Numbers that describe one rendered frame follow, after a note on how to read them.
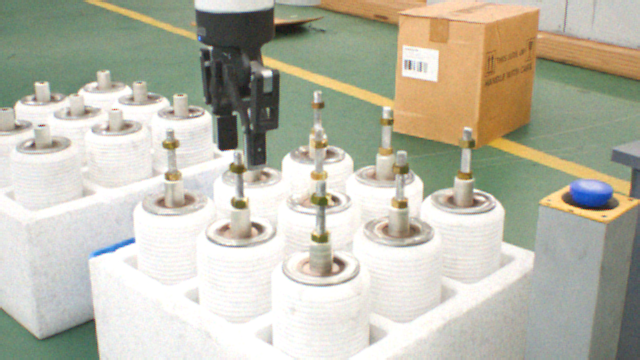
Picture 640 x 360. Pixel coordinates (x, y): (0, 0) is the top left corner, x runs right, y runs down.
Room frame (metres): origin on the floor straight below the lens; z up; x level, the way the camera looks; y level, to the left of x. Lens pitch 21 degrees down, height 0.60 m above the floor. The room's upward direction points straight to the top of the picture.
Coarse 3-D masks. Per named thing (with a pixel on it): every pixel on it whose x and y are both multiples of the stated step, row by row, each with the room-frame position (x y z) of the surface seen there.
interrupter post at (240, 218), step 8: (232, 208) 0.77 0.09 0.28; (240, 208) 0.77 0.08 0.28; (248, 208) 0.77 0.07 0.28; (232, 216) 0.77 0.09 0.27; (240, 216) 0.77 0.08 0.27; (248, 216) 0.77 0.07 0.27; (232, 224) 0.77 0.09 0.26; (240, 224) 0.77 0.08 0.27; (248, 224) 0.77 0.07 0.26; (232, 232) 0.77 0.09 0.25; (240, 232) 0.77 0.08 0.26; (248, 232) 0.77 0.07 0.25
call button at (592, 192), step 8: (576, 184) 0.72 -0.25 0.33; (584, 184) 0.72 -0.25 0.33; (592, 184) 0.72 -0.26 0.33; (600, 184) 0.72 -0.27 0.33; (576, 192) 0.70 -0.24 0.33; (584, 192) 0.70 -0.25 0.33; (592, 192) 0.70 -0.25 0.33; (600, 192) 0.70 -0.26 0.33; (608, 192) 0.70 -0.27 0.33; (576, 200) 0.71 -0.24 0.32; (584, 200) 0.70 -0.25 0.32; (592, 200) 0.70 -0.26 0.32; (600, 200) 0.70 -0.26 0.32
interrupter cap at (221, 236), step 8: (216, 224) 0.79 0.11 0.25; (224, 224) 0.79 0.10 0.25; (256, 224) 0.80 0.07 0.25; (264, 224) 0.79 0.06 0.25; (272, 224) 0.79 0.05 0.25; (208, 232) 0.77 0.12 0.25; (216, 232) 0.77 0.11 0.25; (224, 232) 0.78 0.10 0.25; (256, 232) 0.78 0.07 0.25; (264, 232) 0.77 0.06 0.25; (272, 232) 0.77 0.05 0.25; (208, 240) 0.76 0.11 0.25; (216, 240) 0.75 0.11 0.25; (224, 240) 0.75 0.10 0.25; (232, 240) 0.75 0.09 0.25; (240, 240) 0.75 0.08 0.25; (248, 240) 0.75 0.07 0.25; (256, 240) 0.75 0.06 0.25; (264, 240) 0.75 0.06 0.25
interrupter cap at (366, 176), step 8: (368, 168) 0.97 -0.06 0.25; (376, 168) 0.97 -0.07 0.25; (360, 176) 0.94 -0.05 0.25; (368, 176) 0.95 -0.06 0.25; (408, 176) 0.94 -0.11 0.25; (368, 184) 0.92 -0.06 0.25; (376, 184) 0.91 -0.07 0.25; (384, 184) 0.91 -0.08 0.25; (392, 184) 0.91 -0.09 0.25; (408, 184) 0.92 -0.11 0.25
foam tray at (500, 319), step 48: (96, 288) 0.85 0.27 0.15; (144, 288) 0.79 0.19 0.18; (192, 288) 0.79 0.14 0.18; (480, 288) 0.79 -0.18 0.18; (528, 288) 0.83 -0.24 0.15; (144, 336) 0.78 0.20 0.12; (192, 336) 0.72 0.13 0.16; (240, 336) 0.69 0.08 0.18; (384, 336) 0.70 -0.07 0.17; (432, 336) 0.70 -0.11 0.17; (480, 336) 0.77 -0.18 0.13
